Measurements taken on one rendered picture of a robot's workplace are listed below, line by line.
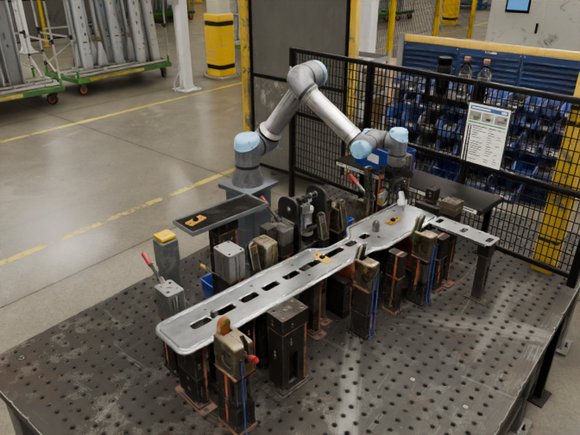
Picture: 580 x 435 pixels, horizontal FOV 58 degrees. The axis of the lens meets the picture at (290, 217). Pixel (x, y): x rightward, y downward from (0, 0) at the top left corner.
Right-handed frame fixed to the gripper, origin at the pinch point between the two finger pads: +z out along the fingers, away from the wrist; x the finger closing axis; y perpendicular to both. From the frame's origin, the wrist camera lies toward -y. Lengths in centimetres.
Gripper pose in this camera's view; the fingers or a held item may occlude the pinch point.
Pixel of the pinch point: (394, 204)
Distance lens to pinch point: 234.8
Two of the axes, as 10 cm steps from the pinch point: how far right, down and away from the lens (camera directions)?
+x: 6.9, 3.4, -6.4
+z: 0.1, 8.8, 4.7
